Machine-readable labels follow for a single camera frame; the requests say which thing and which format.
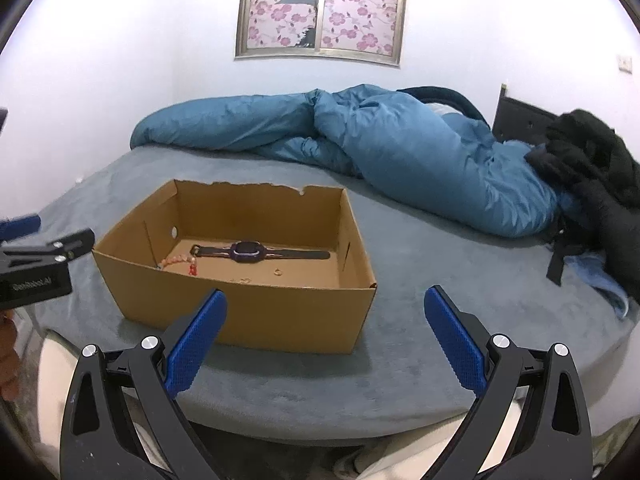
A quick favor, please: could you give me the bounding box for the pink bead bracelet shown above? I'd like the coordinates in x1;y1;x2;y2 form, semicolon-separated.
155;253;200;276

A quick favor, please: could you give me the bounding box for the person's left hand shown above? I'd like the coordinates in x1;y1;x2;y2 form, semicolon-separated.
0;311;21;402

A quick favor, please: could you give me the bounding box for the brown cardboard box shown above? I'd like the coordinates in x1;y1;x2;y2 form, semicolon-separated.
93;180;378;354

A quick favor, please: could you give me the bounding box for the light blue garment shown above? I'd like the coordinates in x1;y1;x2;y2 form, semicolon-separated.
563;252;630;320

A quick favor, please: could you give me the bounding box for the black clothing pile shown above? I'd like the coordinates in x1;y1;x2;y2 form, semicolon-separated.
525;110;639;300

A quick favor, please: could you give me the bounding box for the blue duvet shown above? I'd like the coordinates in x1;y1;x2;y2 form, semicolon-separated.
130;84;560;238

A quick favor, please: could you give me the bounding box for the black headboard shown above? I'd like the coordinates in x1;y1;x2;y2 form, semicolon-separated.
492;84;558;145

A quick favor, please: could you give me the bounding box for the window with floral film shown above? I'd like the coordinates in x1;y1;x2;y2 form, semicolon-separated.
235;0;406;67

